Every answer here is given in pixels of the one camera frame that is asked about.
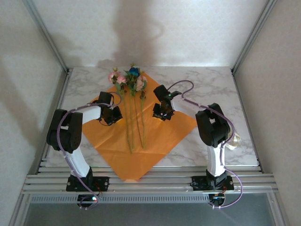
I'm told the orange wrapping paper sheet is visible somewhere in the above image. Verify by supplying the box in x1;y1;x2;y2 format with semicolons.
82;72;198;181

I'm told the pink fake flower spray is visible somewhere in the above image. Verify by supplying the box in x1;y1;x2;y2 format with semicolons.
107;67;134;154

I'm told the blue fake rose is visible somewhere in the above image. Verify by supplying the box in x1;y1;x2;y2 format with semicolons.
124;63;142;149

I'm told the cream ribbon with gold print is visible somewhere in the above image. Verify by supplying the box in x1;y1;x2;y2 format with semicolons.
225;132;242;152

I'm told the black controller board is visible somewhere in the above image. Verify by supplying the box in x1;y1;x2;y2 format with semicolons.
208;193;227;208
77;194;100;209

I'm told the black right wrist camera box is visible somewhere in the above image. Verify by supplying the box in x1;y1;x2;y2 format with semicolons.
153;85;171;100

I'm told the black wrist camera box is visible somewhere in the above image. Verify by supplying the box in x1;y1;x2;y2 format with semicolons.
97;91;113;105
153;85;171;100

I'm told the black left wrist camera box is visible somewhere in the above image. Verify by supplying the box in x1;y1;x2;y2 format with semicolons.
97;91;113;105

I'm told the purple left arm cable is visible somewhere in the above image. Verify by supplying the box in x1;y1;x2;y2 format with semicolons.
56;91;123;210

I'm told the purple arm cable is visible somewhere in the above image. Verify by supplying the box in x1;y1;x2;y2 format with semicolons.
168;80;244;209
56;91;123;210

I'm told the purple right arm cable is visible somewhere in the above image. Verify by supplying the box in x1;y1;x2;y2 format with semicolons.
168;80;244;209

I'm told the aluminium side rail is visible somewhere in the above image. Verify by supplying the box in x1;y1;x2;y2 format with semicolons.
231;69;262;171
35;69;73;175

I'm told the aluminium rail base frame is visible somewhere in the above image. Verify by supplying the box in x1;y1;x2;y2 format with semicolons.
21;166;280;195

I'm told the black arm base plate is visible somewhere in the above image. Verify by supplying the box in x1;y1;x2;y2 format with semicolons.
191;175;234;192
66;176;110;192

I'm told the grey slotted cable duct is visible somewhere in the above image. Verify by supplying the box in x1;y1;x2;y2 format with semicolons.
29;194;211;204

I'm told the aluminium frame post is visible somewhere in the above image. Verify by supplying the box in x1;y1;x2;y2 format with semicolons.
22;0;72;74
230;0;278;75

